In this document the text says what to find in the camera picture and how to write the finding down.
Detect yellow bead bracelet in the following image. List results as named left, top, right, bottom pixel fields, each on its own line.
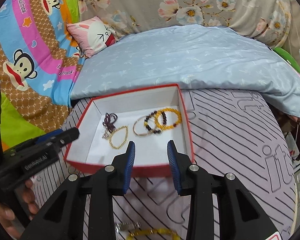
left=154, top=107, right=183, bottom=131

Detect thin gold bangle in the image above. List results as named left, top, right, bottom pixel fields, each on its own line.
left=132, top=115, right=156, bottom=137

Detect gold bead bracelet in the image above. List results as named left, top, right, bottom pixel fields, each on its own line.
left=108, top=125, right=129, bottom=150

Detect silver rhinestone hair clip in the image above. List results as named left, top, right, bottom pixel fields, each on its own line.
left=115, top=222, right=141, bottom=233

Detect dark brown bead bracelet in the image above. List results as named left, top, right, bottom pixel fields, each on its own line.
left=143, top=110, right=168, bottom=134

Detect large yellow stone bracelet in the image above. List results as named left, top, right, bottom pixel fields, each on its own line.
left=125, top=227, right=180, bottom=240

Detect left hand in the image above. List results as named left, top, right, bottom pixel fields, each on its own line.
left=0, top=179, right=39, bottom=239

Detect red cardboard box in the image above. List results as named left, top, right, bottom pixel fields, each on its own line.
left=64, top=84, right=194, bottom=177

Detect light blue quilt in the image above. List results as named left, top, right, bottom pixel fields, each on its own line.
left=70, top=24, right=300, bottom=118

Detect colourful monkey cartoon blanket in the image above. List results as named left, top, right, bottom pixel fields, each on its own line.
left=0, top=0, right=84, bottom=150

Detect pink rabbit pillow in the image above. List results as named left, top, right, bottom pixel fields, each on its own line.
left=66, top=16, right=117, bottom=58

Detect green plastic object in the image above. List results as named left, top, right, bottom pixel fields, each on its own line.
left=273, top=47, right=300, bottom=74

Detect grey floral duvet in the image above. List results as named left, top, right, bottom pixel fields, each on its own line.
left=78, top=0, right=292, bottom=48

